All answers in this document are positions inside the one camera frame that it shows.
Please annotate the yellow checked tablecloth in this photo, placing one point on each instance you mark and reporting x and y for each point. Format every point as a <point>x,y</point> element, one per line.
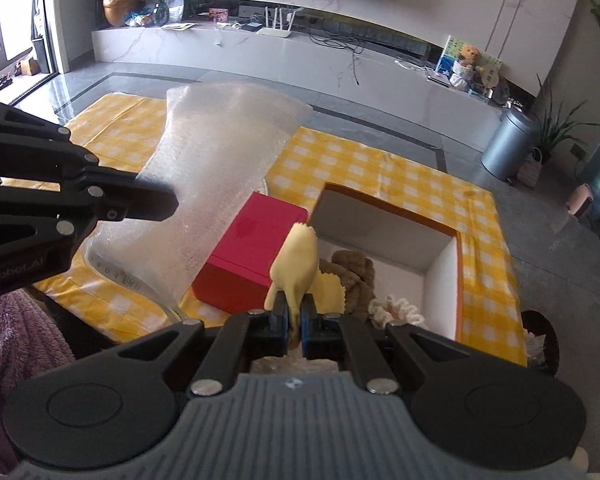
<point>380,170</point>

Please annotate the paper booklet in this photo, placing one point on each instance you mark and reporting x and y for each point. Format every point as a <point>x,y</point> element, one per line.
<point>177,26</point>

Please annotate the black waste basket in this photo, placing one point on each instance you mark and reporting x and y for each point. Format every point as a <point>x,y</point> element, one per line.
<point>542,340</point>

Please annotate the silver trash can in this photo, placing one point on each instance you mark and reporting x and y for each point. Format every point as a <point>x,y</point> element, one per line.
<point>507,147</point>

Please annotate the small pink picture card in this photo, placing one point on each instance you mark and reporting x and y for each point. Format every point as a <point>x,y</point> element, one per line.
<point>219,15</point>

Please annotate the white flat box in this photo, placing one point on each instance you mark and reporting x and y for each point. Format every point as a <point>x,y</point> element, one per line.
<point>437,79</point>

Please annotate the blue snack packet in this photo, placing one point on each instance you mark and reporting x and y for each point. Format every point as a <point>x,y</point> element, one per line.
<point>139,19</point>

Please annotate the orange cardboard box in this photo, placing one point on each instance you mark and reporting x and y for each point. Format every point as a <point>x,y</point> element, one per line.
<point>442,285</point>

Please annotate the green picture board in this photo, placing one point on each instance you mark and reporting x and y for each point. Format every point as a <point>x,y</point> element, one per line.
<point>447,52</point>

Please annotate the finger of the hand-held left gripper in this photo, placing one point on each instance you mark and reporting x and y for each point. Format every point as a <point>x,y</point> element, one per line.
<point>140,209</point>
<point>140,185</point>

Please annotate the red square box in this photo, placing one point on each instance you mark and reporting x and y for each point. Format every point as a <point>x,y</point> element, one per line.
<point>245,260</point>

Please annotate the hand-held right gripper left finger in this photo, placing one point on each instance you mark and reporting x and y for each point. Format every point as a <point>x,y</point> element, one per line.
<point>280,325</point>

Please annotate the pink woven basket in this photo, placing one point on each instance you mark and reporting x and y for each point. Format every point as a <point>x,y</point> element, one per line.
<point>529,172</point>

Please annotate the golden acorn jar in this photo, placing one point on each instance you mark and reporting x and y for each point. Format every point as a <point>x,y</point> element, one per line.
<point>120,7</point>

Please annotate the white marble television console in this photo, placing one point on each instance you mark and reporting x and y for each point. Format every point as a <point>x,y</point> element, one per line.
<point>290,60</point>

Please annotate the long leaf potted plant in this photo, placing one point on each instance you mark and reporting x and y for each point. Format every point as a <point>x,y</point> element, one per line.
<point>560,125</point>

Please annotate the pink small heater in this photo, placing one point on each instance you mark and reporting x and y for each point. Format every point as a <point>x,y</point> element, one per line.
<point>579,201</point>

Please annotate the white router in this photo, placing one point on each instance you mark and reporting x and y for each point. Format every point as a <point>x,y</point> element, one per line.
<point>275,30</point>

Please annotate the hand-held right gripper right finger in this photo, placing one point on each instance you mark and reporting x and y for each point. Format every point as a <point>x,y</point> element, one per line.
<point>310,330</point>

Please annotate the brown teddy bear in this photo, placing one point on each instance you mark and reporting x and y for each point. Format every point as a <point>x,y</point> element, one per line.
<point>466,62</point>

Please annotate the bubble wrap sheet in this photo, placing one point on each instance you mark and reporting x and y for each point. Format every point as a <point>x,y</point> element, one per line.
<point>215,150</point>

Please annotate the purple fluffy fabric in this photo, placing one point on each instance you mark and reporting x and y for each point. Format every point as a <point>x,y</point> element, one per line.
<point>15,360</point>

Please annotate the pink white crocheted item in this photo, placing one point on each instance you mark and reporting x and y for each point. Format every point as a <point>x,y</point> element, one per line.
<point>400,312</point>

